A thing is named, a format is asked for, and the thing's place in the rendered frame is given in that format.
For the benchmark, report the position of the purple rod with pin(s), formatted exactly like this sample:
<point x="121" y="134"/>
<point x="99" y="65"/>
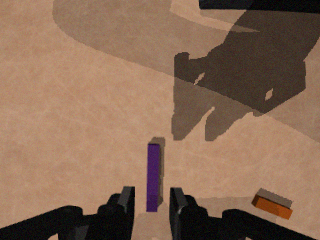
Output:
<point x="152" y="177"/>

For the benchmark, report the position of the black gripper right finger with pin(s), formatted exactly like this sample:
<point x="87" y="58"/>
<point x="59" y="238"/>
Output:
<point x="235" y="224"/>

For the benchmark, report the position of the orange rod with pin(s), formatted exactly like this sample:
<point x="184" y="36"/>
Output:
<point x="271" y="207"/>

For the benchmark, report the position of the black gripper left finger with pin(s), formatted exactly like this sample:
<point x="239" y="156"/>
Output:
<point x="70" y="223"/>

